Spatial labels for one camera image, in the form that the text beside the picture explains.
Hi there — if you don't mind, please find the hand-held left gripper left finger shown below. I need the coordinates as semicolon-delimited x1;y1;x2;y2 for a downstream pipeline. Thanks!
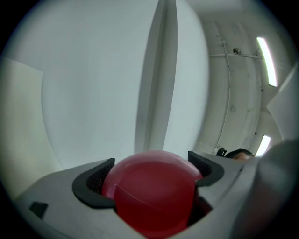
13;157;141;239

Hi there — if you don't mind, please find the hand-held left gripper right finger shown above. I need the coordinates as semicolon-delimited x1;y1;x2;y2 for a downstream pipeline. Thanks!
184;150;260;239

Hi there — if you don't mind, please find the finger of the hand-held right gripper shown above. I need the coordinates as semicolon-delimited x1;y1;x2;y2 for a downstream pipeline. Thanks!
235;138;299;239

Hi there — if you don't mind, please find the red spray bottle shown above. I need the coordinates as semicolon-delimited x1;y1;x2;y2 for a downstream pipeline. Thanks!
101;150;214;239

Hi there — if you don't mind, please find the person's face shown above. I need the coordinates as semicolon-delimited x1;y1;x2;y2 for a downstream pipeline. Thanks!
233;153;255;162

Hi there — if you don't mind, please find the long ceiling light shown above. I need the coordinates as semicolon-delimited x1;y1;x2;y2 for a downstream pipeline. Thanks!
255;135;272;157
256;36;278;88

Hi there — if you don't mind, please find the white ceiling conduit pipe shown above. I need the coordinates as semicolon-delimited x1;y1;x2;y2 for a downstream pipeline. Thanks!
209;53;263;59

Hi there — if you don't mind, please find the thin white ceiling cable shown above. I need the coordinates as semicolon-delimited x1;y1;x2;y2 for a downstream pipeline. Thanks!
216;22;232;150

